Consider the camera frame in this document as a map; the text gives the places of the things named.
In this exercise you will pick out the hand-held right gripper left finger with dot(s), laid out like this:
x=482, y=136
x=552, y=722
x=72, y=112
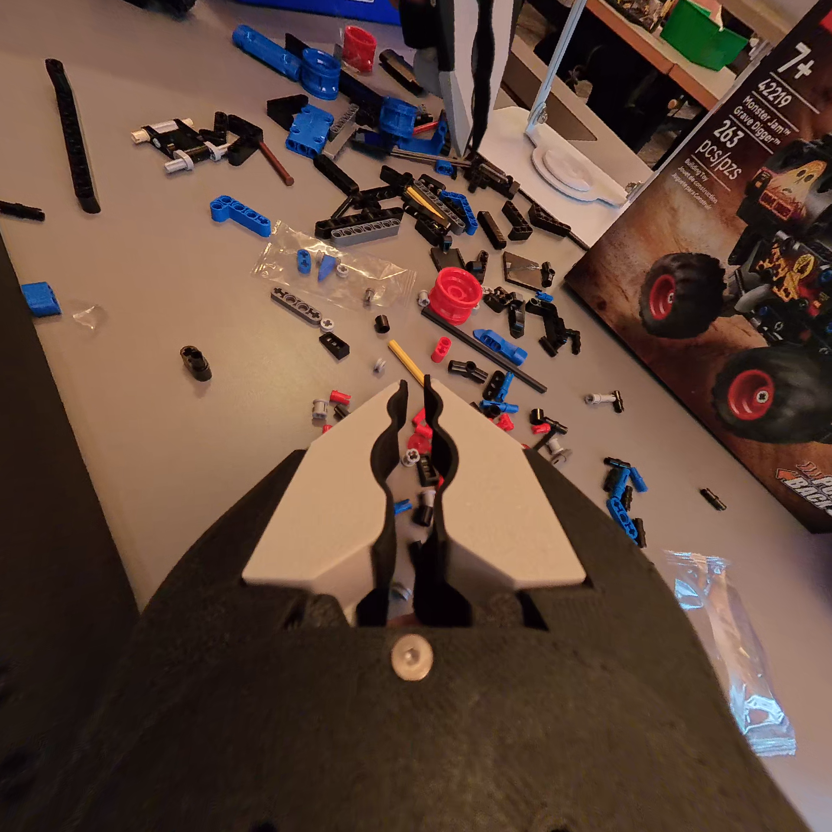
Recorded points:
x=312, y=520

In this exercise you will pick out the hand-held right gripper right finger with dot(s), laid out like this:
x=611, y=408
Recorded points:
x=513, y=520

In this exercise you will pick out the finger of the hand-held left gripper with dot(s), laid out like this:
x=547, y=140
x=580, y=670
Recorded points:
x=461, y=78
x=494, y=65

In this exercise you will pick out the dark grey thin liftarm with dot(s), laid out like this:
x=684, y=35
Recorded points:
x=296, y=304

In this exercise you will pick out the black and grey brick assembly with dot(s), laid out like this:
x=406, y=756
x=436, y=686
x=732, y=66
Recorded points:
x=172, y=143

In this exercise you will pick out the black thin liftarm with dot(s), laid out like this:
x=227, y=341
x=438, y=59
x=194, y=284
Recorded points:
x=75, y=136

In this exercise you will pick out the grey desk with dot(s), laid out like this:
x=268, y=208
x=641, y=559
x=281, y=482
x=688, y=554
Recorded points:
x=162, y=422

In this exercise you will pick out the red axle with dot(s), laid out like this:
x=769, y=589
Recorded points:
x=426, y=125

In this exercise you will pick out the red wheel rim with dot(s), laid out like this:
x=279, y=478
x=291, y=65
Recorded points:
x=455, y=296
x=359, y=49

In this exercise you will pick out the blue fairing panel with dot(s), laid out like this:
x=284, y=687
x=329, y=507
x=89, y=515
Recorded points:
x=429, y=140

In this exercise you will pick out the blue wheel rim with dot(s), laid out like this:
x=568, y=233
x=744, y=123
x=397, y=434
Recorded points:
x=320, y=73
x=398, y=117

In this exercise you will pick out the black thin axle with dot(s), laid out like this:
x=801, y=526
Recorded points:
x=422, y=156

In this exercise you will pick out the blue small block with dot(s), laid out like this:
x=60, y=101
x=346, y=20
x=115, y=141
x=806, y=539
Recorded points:
x=445, y=167

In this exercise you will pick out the black long studless beam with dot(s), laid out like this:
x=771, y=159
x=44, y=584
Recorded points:
x=357, y=91

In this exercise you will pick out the blue storage bin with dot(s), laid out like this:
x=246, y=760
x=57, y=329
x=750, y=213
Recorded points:
x=325, y=8

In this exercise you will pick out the black smooth flat panel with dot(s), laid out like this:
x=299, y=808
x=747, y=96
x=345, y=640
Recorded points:
x=372, y=140

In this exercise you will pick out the pile of small connector pieces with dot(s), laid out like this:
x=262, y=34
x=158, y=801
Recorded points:
x=422, y=448

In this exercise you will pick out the black short beam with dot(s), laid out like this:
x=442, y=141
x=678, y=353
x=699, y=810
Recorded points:
x=396, y=179
x=370, y=195

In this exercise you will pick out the light grey long beam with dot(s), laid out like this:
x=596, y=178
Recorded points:
x=341, y=130

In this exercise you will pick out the dark grey beam with holes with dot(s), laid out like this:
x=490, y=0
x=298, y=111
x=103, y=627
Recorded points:
x=445, y=208

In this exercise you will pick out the yellow axle rod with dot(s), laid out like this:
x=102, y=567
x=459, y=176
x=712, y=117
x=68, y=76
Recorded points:
x=426, y=205

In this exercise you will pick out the blue angled beam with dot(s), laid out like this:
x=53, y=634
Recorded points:
x=463, y=211

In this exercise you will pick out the black and grey pin connector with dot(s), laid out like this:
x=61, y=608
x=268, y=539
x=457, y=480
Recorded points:
x=601, y=398

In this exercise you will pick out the blue flat panel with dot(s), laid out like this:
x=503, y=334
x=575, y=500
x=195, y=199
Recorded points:
x=311, y=130

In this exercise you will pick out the black stubby beam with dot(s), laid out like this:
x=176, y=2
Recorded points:
x=492, y=229

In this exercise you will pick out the background work table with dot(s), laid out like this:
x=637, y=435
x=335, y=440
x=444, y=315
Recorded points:
x=650, y=45

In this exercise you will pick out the black thick beam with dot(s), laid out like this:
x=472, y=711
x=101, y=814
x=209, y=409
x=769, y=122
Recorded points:
x=430, y=233

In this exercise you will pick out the black rectangular panel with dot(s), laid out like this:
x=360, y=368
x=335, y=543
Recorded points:
x=336, y=174

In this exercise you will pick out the black short liftarm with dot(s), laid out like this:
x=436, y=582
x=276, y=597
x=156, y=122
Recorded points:
x=286, y=110

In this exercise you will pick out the blue rounded panel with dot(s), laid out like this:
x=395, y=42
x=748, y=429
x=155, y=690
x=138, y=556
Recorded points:
x=263, y=51

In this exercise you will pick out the black angled beam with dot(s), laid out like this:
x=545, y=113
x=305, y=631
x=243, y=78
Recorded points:
x=549, y=221

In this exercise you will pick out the black long axle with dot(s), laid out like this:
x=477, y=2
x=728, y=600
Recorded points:
x=484, y=351

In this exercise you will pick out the blue wedge panel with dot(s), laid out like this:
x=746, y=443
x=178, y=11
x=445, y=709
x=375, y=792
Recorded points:
x=500, y=346

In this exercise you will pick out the black short axle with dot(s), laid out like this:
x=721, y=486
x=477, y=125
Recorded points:
x=343, y=208

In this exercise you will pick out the black grille tile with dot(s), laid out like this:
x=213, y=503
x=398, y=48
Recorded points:
x=333, y=344

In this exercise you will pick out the dark grey long beam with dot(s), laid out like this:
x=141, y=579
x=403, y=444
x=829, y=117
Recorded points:
x=370, y=232

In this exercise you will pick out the black glossy curved panel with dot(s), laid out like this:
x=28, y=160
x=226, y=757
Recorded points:
x=447, y=260

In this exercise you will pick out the yellow axle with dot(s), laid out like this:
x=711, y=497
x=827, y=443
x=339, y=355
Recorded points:
x=406, y=361

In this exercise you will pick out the red short connector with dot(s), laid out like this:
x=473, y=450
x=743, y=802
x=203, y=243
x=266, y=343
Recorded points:
x=441, y=349

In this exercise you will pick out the black flat liftarm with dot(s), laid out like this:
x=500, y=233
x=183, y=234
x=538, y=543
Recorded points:
x=478, y=266

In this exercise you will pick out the brown axle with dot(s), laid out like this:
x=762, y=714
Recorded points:
x=276, y=162

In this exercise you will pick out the tiny black pin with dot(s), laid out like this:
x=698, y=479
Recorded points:
x=713, y=498

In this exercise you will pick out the black square panel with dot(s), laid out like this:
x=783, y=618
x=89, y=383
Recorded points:
x=521, y=272

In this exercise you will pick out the green storage bin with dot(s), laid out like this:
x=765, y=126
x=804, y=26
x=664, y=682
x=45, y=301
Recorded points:
x=702, y=36

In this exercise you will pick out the black angled liftarm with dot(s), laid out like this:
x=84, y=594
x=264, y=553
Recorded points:
x=244, y=136

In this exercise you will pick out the clear zip bag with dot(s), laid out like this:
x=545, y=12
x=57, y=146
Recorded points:
x=364, y=266

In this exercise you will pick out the black short connector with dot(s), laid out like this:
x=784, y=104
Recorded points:
x=548, y=274

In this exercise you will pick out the blue and grey pin piece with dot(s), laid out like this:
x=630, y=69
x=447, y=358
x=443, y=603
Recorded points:
x=328, y=268

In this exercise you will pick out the blue oval connector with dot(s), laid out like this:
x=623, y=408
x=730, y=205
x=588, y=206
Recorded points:
x=304, y=261

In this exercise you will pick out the clear plastic bag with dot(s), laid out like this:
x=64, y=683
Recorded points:
x=734, y=650

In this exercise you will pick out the blue short liftarm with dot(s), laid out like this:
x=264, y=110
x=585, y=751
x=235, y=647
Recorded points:
x=240, y=214

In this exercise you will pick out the printed toy truck set box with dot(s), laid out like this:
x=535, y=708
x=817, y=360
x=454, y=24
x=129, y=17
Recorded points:
x=715, y=260

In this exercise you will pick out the clear plastic scrap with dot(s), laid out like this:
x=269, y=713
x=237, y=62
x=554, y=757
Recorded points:
x=88, y=315

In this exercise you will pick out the blue small brick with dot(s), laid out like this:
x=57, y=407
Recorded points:
x=40, y=299

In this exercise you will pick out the blue and black frame assembly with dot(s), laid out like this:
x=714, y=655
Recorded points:
x=624, y=500

